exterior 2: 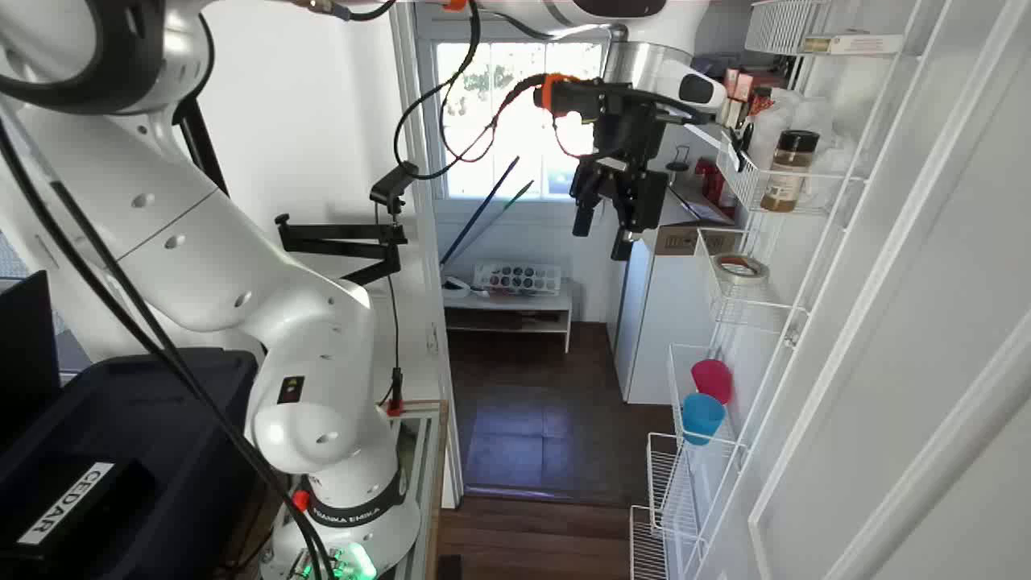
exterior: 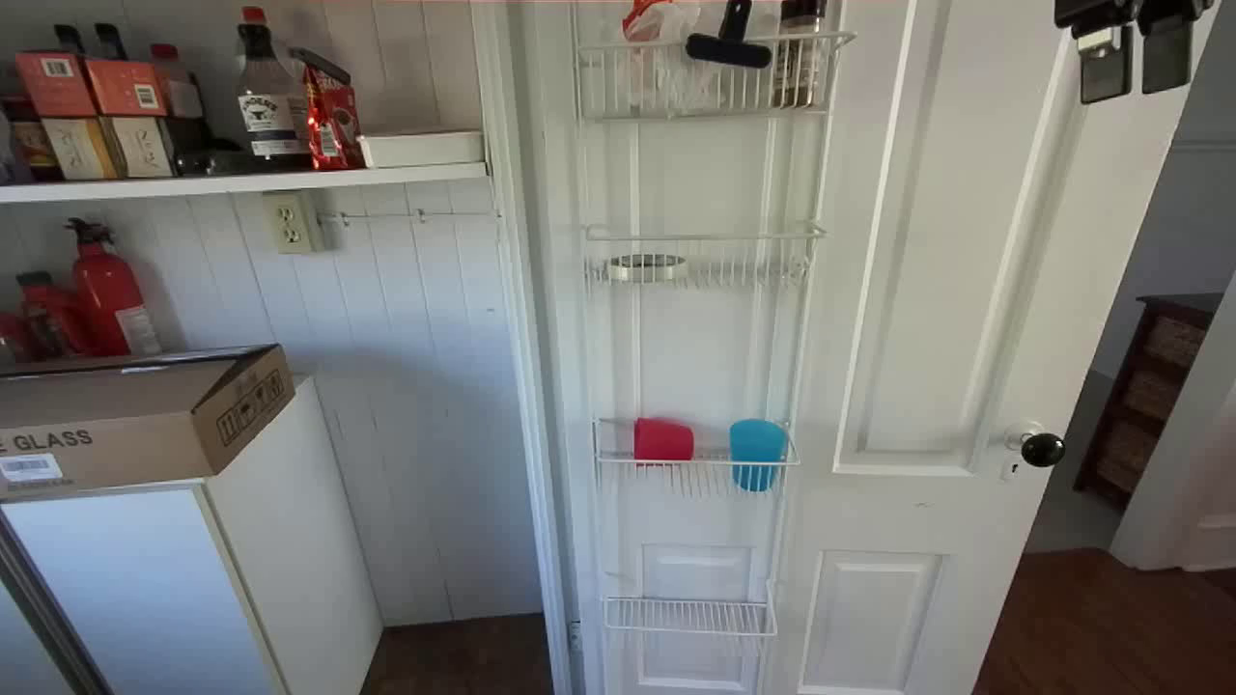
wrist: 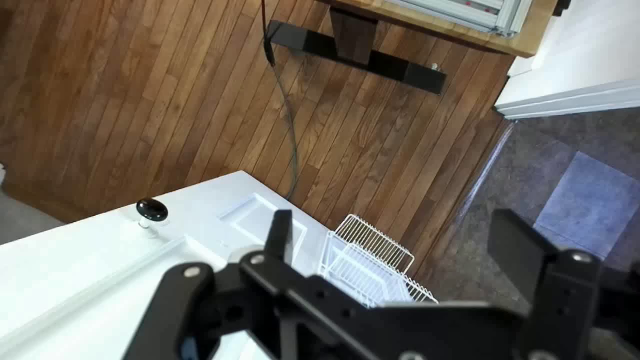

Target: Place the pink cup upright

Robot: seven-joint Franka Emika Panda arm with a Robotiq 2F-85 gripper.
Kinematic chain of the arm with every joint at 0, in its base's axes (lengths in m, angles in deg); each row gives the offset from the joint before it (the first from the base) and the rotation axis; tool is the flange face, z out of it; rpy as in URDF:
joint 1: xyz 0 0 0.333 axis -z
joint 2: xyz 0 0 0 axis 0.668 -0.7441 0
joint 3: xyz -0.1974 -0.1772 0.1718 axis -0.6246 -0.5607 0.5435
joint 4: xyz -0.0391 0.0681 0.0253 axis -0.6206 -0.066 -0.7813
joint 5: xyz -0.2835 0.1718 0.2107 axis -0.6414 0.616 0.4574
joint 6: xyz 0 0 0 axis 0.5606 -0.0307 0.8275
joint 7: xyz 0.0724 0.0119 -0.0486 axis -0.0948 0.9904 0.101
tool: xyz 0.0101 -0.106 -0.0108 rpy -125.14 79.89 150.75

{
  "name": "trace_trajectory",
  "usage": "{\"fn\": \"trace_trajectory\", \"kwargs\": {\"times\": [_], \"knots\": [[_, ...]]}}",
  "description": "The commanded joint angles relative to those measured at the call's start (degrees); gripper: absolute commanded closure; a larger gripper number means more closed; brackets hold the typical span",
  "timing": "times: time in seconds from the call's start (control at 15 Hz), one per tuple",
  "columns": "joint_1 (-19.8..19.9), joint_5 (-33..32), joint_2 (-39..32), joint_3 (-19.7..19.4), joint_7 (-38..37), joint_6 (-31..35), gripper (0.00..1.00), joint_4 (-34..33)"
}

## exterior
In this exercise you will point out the pink plastic cup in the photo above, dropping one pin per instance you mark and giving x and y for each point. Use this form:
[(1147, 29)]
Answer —
[(663, 439)]

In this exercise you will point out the blue plastic cup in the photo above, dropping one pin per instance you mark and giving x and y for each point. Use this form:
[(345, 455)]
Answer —
[(753, 455)]

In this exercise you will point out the white panel door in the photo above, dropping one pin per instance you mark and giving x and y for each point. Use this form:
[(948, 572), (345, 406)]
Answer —
[(984, 187)]

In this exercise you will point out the white flat box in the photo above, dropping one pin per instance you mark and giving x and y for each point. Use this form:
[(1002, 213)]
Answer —
[(429, 148)]

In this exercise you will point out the red snack bag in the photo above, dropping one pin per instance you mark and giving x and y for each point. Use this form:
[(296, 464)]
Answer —
[(331, 112)]

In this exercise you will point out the liquor bottle with label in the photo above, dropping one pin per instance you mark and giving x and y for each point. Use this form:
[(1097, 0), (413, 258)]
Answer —
[(269, 93)]

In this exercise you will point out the black door knob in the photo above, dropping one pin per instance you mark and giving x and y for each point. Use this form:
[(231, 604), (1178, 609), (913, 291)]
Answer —
[(1040, 449)]

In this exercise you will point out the white cabinet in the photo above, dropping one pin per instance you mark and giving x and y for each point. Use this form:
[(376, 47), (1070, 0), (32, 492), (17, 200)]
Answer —
[(232, 583)]

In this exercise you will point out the cardboard box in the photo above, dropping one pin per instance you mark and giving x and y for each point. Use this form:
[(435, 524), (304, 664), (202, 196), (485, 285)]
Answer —
[(125, 424)]

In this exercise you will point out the red fire extinguisher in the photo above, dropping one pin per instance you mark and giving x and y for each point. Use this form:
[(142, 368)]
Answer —
[(111, 291)]

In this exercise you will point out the orange box right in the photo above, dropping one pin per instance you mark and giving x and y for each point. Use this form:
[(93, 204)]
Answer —
[(134, 105)]

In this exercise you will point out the orange box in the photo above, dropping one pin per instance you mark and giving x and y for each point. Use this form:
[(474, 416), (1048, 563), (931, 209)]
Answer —
[(67, 112), (134, 105)]

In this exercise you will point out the dark wooden dresser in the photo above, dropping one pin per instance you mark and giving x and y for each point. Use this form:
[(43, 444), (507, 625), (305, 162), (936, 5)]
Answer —
[(1145, 393)]

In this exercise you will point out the orange box left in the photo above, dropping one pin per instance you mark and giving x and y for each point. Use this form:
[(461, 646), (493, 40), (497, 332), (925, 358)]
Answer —
[(67, 112)]

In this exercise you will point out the white wire door rack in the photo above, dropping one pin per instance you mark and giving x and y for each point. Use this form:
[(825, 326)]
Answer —
[(697, 244)]

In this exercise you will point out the black handled brush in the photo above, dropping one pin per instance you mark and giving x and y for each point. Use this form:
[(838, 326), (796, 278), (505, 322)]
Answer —
[(729, 45)]

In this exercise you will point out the wall power outlet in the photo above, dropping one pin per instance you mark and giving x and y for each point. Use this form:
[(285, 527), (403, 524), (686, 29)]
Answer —
[(290, 222)]

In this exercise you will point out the white wall shelf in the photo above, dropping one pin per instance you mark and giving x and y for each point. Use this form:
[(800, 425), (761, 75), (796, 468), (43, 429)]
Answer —
[(232, 187)]

